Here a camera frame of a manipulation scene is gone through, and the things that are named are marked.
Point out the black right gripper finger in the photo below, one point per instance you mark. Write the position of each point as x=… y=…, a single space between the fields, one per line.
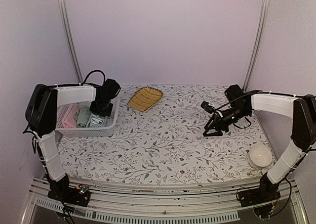
x=215 y=133
x=213 y=123

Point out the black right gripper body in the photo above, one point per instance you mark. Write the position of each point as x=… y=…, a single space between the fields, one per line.
x=238 y=113

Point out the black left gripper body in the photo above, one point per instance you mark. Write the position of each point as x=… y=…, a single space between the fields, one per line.
x=101 y=109

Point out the light blue towel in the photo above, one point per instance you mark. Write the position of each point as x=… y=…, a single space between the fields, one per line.
x=96 y=121

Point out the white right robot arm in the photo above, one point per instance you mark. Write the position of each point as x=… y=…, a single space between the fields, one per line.
x=299 y=111

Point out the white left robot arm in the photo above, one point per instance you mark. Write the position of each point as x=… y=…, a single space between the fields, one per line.
x=41 y=115

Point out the green rolled towel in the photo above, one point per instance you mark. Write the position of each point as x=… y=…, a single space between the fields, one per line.
x=82 y=117

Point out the white plastic mesh basket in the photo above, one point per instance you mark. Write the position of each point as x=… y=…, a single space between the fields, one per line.
x=107 y=130

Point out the pink rolled towel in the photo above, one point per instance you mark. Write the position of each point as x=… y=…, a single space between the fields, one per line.
x=69 y=119

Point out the woven bamboo tray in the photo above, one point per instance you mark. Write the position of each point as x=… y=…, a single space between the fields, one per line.
x=145 y=98

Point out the white bowl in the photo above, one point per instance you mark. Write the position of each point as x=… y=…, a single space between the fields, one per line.
x=259 y=156

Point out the floral patterned table mat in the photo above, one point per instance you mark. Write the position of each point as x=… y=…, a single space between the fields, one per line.
x=165 y=144

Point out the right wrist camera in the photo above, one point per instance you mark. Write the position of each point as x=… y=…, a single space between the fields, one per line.
x=206 y=106

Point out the aluminium front rail frame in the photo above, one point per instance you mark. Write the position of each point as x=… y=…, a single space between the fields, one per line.
x=209 y=203

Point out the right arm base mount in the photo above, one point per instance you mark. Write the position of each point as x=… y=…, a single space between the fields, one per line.
x=266 y=192

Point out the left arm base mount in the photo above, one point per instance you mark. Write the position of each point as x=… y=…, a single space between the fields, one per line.
x=61 y=191

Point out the right aluminium frame post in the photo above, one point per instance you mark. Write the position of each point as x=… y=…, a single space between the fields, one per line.
x=256 y=47

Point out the aluminium frame post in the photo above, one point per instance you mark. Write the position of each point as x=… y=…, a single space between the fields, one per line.
x=69 y=39
x=256 y=47

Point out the left aluminium frame post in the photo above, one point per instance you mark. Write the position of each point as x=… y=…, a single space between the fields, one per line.
x=69 y=39

